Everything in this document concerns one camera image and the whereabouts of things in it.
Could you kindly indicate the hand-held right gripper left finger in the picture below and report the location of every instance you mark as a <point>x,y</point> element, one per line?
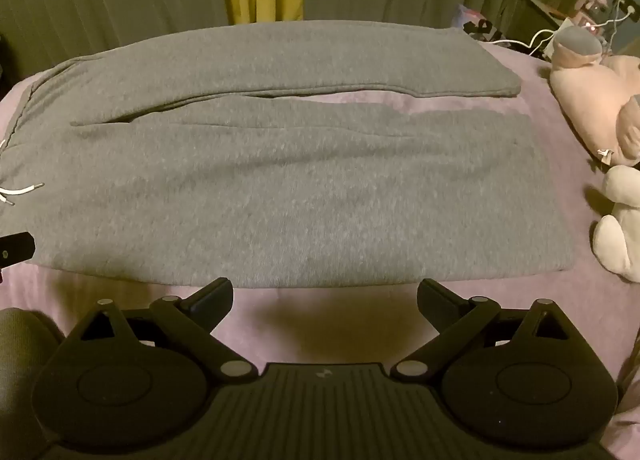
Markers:
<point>215,295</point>

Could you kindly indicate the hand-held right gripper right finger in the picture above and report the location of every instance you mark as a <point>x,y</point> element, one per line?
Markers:
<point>436,296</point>

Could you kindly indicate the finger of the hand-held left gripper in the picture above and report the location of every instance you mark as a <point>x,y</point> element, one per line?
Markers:
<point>17,247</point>

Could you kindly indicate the grey sweatpants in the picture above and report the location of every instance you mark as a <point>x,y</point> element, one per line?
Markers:
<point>300,180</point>

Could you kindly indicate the white plush toy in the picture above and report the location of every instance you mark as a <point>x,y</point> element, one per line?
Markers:
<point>617,235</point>

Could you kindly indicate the pink plush toy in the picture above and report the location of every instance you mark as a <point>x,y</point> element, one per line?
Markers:
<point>585,85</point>

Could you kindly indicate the dark nightstand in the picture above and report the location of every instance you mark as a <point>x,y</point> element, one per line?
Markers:
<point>532,15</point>

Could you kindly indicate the pink device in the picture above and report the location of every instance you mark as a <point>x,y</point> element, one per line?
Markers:
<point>591,5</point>

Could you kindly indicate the wall socket with plug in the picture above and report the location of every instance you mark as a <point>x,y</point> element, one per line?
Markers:
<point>627,3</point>

